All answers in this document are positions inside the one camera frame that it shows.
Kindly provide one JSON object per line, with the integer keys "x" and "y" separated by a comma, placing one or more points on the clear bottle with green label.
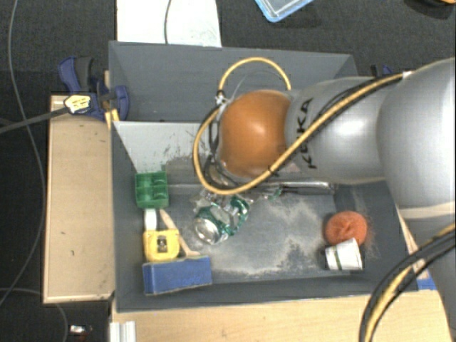
{"x": 213, "y": 226}

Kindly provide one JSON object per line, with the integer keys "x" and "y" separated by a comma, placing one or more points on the green toy brick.
{"x": 151, "y": 191}

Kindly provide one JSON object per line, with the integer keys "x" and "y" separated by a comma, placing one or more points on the pale wooden stick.
{"x": 185, "y": 244}

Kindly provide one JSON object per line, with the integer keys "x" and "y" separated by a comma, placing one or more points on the grey metal bin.
{"x": 278, "y": 233}

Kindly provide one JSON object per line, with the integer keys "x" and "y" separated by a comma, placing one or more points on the shiny clear tube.
{"x": 306, "y": 185}

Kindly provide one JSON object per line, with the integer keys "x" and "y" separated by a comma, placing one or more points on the yellow tape measure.
{"x": 160, "y": 244}

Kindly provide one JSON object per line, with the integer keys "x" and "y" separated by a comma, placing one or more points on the blue sponge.
{"x": 176, "y": 274}

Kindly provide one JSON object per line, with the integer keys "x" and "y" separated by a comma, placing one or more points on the orange scrub ball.
{"x": 343, "y": 226}

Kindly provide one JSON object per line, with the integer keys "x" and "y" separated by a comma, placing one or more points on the white cup with green stripes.
{"x": 343, "y": 256}

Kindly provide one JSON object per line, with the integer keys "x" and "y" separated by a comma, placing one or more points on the pale wood board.
{"x": 78, "y": 205}

